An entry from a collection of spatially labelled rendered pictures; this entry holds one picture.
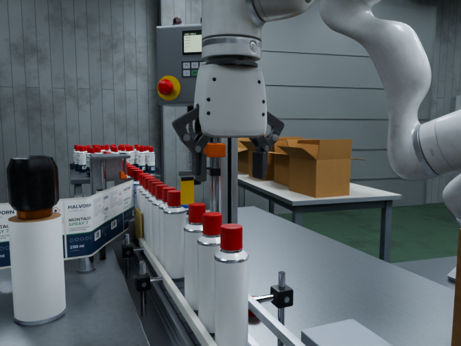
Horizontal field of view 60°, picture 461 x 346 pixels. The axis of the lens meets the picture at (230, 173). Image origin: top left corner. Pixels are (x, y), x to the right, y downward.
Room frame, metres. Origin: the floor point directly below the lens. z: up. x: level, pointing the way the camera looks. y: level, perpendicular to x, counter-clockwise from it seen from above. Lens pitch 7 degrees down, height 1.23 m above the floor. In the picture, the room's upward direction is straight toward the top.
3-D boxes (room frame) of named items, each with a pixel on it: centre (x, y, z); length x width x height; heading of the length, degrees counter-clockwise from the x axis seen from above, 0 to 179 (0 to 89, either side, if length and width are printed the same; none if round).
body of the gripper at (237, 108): (0.57, 0.00, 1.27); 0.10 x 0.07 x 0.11; 112
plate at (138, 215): (1.16, 0.28, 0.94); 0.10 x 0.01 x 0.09; 22
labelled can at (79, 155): (3.22, 0.97, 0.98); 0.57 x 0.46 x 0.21; 112
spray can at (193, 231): (0.74, 0.06, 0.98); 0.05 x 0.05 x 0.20
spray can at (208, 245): (0.66, 0.03, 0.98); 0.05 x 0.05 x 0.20
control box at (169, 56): (1.02, 0.09, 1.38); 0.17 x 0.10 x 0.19; 77
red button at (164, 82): (0.97, 0.15, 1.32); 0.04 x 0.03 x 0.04; 77
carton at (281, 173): (3.11, -0.54, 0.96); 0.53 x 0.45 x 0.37; 108
